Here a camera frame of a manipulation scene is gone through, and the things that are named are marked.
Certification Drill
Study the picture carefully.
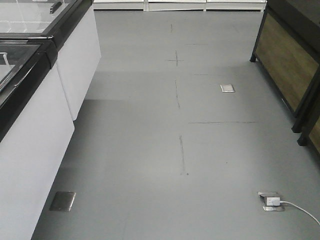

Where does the white power adapter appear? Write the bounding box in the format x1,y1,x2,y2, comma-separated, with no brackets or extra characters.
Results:
265,196,281,207

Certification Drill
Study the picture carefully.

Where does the open floor socket box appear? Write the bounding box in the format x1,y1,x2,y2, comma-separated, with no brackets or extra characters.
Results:
257,191,285,212

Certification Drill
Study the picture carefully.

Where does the black wooden produce stand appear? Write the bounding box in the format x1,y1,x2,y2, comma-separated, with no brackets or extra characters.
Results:
250,0,320,155

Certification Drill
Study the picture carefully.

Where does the white store shelving unit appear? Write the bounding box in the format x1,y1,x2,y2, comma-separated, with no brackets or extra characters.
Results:
93,0,267,12

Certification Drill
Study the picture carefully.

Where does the white chest freezer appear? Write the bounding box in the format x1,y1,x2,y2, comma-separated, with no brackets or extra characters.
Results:
0,0,101,120
0,40,75,240

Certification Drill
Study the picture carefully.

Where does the dark metal floor plate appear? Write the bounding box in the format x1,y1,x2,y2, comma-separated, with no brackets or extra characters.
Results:
49,191,76,212

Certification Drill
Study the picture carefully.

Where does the metal floor socket plate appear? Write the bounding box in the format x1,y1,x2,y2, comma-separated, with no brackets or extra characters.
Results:
220,84,236,93

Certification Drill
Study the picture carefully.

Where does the white power cable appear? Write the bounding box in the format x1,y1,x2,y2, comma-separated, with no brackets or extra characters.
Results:
279,200,320,226

